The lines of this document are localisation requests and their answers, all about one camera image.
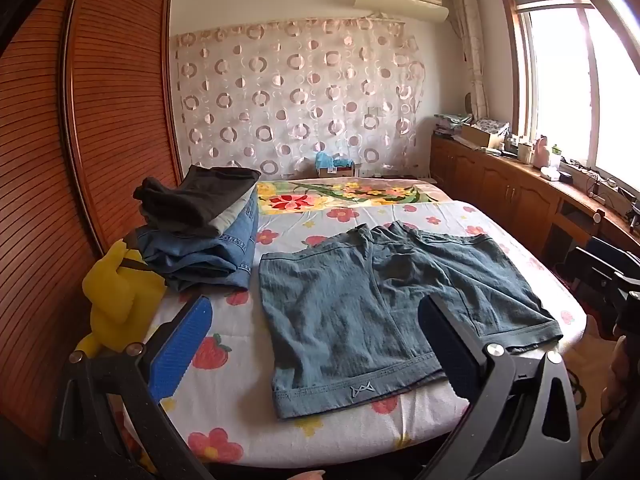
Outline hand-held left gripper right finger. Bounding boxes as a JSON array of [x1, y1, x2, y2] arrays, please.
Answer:
[[417, 292, 583, 480]]

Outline blue plastic bag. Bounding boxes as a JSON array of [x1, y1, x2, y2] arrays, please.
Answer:
[[314, 151, 357, 171]]

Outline pile of patterned cloths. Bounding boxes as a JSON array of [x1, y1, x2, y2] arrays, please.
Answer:
[[434, 112, 473, 136]]

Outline window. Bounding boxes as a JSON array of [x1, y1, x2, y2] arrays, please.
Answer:
[[500, 0, 640, 201]]

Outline yellow plush toy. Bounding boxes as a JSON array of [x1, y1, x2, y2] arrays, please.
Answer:
[[75, 239, 168, 356]]

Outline pink circle-pattern curtain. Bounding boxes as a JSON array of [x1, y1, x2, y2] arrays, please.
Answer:
[[172, 17, 426, 181]]

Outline white air deflector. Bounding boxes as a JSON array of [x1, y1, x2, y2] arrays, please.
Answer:
[[354, 0, 449, 23]]

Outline folded grey garment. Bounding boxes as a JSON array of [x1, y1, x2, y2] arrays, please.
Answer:
[[210, 195, 258, 236]]

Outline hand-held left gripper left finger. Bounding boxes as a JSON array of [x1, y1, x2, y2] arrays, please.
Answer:
[[50, 294, 217, 480]]

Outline folded black pants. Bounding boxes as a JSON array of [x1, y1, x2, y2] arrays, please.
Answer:
[[132, 165, 262, 238]]

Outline white patterned window curtain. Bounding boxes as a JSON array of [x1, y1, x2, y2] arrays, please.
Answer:
[[448, 0, 488, 121]]

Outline small cardboard box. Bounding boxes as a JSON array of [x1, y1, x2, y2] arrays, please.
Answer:
[[317, 162, 362, 179]]

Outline stack of folded clothes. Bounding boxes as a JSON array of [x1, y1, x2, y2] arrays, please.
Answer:
[[136, 200, 260, 292]]

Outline open cardboard box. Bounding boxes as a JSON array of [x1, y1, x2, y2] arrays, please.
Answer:
[[460, 120, 511, 150]]

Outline wooden cabinet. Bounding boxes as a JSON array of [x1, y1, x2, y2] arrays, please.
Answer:
[[430, 132, 640, 281]]

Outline person's right hand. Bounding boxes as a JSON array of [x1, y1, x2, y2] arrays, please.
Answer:
[[605, 335, 640, 411]]

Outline strawberry print bed sheet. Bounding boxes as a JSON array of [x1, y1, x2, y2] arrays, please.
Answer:
[[120, 200, 588, 466]]

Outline blue-grey short pants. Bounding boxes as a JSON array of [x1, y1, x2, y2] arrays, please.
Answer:
[[258, 221, 565, 420]]

